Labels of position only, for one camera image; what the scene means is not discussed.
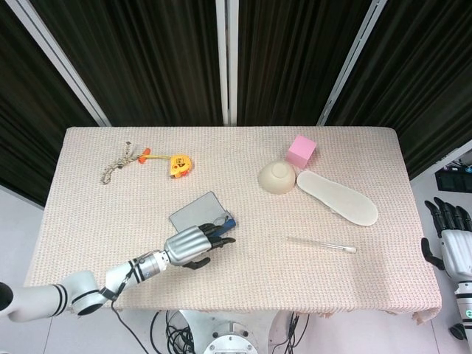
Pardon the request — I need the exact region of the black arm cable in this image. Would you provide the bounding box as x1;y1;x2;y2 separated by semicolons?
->
109;296;147;354

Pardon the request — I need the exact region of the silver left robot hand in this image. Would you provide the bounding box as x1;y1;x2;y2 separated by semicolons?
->
163;221;237;272

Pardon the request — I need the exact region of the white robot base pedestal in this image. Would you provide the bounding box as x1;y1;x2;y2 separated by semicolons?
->
180;309;285;354

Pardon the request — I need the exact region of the pink foam cube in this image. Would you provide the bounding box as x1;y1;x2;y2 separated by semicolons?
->
285;134;318;170

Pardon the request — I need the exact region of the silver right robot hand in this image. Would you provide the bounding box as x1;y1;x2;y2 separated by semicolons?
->
420;197;472;285

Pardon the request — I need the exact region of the beige upturned bowl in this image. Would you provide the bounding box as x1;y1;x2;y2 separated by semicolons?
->
257;160;296;195

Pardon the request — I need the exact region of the clear glass test tube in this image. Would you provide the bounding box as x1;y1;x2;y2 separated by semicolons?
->
287;236;358;254

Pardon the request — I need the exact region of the table with beige tablecloth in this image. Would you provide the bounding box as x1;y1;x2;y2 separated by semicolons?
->
18;126;443;325

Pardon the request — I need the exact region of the yellow tape measure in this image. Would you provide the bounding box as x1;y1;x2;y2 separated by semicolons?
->
147;154;193;179

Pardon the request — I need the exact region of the grey clear plastic pouch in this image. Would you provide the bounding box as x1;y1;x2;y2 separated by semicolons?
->
168;190;237;234

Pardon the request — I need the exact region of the black pleated curtain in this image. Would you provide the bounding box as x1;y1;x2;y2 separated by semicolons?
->
0;0;472;207

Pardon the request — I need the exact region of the white frame post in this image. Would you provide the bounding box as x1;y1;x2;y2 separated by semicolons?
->
316;0;388;126
215;0;240;125
14;0;111;126

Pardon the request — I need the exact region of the white shoe insole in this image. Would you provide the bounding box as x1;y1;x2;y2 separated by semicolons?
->
296;170;379;227

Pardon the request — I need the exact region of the braided beige rope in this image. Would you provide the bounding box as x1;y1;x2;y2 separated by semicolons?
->
99;141;138;184

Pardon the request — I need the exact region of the black equipment with screens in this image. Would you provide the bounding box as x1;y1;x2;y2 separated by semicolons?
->
434;157;472;192

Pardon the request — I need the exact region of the black cable bundle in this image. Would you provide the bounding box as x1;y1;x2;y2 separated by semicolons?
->
150;310;198;354
271;312;311;354

